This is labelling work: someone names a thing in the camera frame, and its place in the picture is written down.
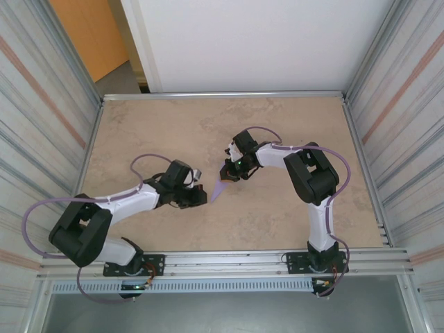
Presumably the wide aluminium mounting rail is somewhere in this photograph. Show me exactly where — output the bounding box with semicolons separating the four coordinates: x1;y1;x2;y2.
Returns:
36;246;416;280

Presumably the small circuit board with wires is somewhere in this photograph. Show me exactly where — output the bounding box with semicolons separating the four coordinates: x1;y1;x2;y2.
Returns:
119;281;153;300
311;277;338;298

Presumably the grey slotted cable duct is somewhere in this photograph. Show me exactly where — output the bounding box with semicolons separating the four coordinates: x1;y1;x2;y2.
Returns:
51;280;315;294

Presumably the purple paper sheet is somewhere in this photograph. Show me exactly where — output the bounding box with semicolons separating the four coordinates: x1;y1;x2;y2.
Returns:
210;175;232;204

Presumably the corrugated translucent side panel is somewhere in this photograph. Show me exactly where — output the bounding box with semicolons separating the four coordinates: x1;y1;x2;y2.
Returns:
0;0;105;333
341;0;444;333

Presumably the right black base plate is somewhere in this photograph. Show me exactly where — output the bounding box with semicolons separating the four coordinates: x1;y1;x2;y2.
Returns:
286;251;350;275

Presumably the white door frame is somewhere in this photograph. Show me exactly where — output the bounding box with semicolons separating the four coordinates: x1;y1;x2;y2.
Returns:
119;0;164;94

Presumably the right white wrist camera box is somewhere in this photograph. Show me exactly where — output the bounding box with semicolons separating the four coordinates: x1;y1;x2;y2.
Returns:
224;140;242;161

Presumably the aluminium table side rail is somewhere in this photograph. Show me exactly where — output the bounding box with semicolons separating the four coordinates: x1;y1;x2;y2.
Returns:
341;96;395;248

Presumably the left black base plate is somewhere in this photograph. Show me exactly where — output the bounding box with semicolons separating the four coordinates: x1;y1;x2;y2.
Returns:
103;254;166;278

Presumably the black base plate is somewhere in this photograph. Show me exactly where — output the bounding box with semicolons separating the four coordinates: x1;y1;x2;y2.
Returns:
103;254;166;278
286;251;350;275

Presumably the orange wooden door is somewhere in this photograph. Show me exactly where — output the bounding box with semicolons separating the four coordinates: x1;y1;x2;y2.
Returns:
48;0;139;84

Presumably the aluminium table edge rail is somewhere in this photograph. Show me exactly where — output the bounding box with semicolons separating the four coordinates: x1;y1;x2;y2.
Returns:
103;90;346;102

